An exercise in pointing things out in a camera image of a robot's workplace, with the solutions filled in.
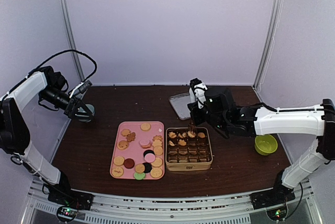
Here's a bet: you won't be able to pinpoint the pale blue ceramic bowl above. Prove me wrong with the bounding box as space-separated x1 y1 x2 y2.
76 104 95 122

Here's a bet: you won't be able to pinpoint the leaf shaped tan cookie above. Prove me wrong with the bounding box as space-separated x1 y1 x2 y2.
178 139 187 146

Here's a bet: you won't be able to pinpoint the green sandwich cookie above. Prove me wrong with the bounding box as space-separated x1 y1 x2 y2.
133 172 146 180

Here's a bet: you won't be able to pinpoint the yellow dotted cookie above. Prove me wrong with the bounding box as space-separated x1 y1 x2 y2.
151 157 163 167
113 156 125 166

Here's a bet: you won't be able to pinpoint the front aluminium rail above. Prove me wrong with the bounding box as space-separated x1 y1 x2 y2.
19 180 323 223

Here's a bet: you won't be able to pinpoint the right aluminium frame post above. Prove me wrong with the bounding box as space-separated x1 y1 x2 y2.
253 0 282 93

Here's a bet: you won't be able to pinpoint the lone yellow sandwich cookie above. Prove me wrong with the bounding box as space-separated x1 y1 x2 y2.
140 122 151 131

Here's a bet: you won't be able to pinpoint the yellow dotted cookie left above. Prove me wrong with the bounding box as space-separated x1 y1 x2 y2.
113 156 125 166

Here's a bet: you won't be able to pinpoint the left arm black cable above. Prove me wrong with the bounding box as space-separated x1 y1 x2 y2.
26 49 97 86

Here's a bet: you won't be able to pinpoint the gold cookie tin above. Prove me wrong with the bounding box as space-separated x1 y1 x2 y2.
165 127 213 172

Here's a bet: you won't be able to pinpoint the small round tan cookie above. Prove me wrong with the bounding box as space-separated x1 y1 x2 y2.
135 164 146 173

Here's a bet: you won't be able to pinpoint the pink sandwich cookie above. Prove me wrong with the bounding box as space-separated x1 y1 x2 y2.
144 154 156 163
139 139 151 148

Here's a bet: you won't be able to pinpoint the yellow dotted cookie middle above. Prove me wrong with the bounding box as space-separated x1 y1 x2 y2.
151 157 163 167

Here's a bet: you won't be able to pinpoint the silver tin lid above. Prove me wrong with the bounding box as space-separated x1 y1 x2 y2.
169 93 194 120

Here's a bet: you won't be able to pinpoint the brown chocolate cookie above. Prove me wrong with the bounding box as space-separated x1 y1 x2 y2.
124 158 135 169

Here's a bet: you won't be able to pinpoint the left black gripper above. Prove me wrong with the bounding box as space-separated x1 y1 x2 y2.
40 86 93 119

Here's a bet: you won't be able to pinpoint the chocolate chip cookie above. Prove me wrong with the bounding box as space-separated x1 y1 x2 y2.
117 140 129 150

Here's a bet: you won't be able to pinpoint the pink plastic tray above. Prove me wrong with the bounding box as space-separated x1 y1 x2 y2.
110 121 165 180

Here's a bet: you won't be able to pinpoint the metal serving tongs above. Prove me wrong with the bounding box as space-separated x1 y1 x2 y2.
187 119 197 135

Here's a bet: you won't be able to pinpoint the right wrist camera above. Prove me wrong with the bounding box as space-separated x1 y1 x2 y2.
189 78 207 109

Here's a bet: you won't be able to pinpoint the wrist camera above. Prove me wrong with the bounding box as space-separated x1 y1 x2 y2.
69 80 92 98
189 78 207 109

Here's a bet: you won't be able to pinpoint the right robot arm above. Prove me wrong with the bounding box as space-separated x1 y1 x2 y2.
187 83 334 204

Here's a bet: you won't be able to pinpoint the gingerbread brown leaf cookie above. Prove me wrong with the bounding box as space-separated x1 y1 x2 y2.
126 132 136 142

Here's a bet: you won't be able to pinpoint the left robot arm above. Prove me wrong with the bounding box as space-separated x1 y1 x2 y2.
1 66 95 205

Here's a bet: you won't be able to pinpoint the yellow cookie with pink sword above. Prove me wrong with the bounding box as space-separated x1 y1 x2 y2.
110 166 124 178

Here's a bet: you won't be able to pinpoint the yellow dotted cookie corner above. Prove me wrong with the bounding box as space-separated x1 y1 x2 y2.
150 167 163 178

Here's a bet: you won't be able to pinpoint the black sandwich cookie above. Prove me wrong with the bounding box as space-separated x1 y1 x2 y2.
143 162 152 173
143 149 155 157

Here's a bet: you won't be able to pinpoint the green plastic bowl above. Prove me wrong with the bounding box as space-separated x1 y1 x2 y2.
254 135 278 156

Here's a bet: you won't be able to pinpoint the black sandwich cookie lower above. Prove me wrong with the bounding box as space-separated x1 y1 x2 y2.
143 162 152 173

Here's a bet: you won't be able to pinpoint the left aluminium frame post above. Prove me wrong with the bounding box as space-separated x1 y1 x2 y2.
59 0 84 82

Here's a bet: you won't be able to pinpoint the black sandwich cookie upper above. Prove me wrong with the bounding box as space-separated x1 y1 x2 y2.
143 149 155 157

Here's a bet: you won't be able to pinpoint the round tan cookie right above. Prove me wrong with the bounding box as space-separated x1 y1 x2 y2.
153 146 164 156

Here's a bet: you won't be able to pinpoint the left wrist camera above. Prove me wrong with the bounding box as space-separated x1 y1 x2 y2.
69 80 92 98

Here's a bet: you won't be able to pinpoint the aluminium frame post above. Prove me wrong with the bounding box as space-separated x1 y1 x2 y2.
253 0 282 93
59 0 84 82

